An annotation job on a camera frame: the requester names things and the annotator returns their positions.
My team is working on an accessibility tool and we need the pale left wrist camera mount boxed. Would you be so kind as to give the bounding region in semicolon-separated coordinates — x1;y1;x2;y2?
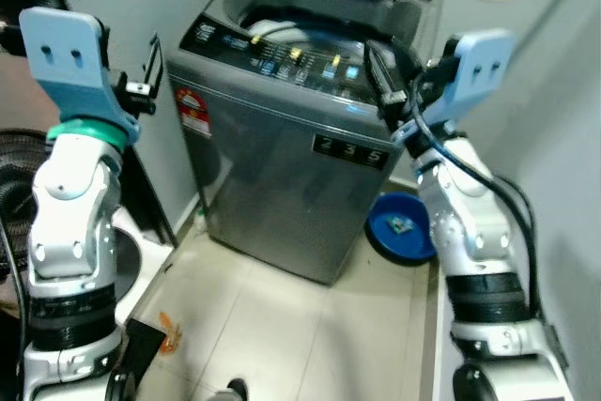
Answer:
19;7;142;144

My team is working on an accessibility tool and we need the pale wrist camera mount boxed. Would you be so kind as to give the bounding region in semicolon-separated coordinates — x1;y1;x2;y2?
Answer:
19;7;142;144
393;28;517;147

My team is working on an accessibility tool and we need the black washer control panel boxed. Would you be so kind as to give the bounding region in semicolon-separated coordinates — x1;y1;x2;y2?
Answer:
178;14;395;106

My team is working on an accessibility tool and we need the pale right wrist camera mount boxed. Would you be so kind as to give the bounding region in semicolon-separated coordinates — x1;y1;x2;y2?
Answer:
393;28;517;147

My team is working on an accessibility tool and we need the small orange scrap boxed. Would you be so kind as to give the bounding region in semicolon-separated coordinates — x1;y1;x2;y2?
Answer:
158;312;184;355

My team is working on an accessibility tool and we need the small blue plastic basin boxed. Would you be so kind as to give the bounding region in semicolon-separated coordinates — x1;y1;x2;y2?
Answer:
365;192;438;266

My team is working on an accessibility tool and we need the black number label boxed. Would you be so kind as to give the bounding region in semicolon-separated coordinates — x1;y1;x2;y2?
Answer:
312;134;391;170

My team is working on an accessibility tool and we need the black slanted panel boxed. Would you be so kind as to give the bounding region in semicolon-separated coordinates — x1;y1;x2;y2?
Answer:
120;319;168;394

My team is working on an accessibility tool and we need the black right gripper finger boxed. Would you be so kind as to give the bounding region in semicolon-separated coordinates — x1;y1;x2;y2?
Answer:
364;41;388;94
380;39;410;88

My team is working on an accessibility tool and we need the grey top-load washing machine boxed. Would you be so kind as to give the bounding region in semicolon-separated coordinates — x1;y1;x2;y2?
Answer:
167;0;447;286

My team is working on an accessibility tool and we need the red white washer sticker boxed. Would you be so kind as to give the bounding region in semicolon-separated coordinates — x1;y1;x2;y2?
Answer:
175;87;212;139

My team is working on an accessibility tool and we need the black left robot foot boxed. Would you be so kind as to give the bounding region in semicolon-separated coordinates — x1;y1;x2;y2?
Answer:
202;378;250;401

